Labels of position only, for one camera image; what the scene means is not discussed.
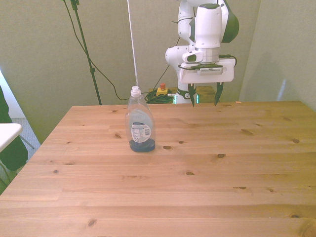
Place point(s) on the white side table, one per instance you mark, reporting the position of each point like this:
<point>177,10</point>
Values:
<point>8,132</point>

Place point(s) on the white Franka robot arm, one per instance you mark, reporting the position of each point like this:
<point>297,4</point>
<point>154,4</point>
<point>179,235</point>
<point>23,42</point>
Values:
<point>207,27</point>

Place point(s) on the dark tripod stand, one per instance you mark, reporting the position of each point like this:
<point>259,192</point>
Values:
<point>85,49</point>

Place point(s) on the yellow emergency stop button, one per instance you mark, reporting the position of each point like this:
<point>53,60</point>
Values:
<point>163,90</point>

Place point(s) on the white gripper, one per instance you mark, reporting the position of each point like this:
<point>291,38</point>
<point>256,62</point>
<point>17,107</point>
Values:
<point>209,76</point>

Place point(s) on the thin white pole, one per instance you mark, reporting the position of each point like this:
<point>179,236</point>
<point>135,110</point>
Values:
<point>133,49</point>

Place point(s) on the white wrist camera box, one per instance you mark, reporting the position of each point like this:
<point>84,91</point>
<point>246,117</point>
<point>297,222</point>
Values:
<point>192,57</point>

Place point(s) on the clear dish soap bottle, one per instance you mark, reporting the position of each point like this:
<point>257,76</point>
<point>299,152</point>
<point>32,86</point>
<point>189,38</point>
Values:
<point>140,123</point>

